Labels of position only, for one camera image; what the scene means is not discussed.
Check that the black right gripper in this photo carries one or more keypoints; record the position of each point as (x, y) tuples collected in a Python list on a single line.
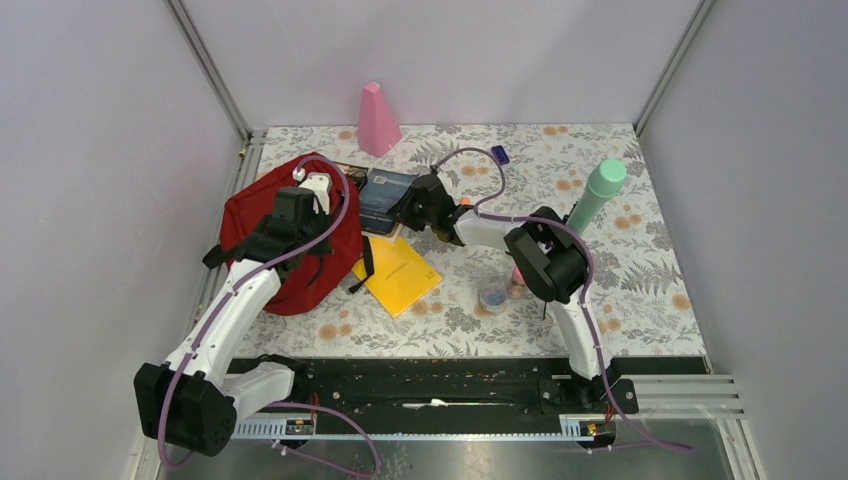
[(403, 210)]

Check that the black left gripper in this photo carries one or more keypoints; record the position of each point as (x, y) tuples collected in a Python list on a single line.
[(325, 220)]

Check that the dark blue book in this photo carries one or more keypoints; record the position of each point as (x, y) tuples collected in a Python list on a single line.
[(382, 191)]

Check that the red student backpack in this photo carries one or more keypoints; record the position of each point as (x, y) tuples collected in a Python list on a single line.
[(308, 278)]

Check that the yellow notebook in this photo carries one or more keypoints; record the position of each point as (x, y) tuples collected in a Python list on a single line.
[(396, 275)]

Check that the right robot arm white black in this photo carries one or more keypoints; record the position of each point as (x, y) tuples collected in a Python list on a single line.
[(552, 259)]

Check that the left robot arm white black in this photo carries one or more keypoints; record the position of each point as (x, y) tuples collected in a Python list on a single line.
[(189, 400)]

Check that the floral table mat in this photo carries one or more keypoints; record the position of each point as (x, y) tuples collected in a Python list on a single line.
[(639, 296)]

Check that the pink cone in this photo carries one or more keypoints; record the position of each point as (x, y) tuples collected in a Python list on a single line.
[(378, 129)]

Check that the small purple eraser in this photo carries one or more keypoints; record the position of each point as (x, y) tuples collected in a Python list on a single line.
[(500, 155)]

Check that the clear cup with colourful bits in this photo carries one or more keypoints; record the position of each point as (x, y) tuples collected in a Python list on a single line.
[(492, 297)]

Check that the pink capped small bottle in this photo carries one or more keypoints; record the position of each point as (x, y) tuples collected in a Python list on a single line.
[(516, 287)]

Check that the mint green bottle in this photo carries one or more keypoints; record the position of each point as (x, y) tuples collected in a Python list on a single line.
[(603, 184)]

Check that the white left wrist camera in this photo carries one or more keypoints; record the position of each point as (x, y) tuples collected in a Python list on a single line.
[(319, 184)]

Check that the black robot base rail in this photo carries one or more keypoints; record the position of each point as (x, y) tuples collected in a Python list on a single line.
[(506, 395)]

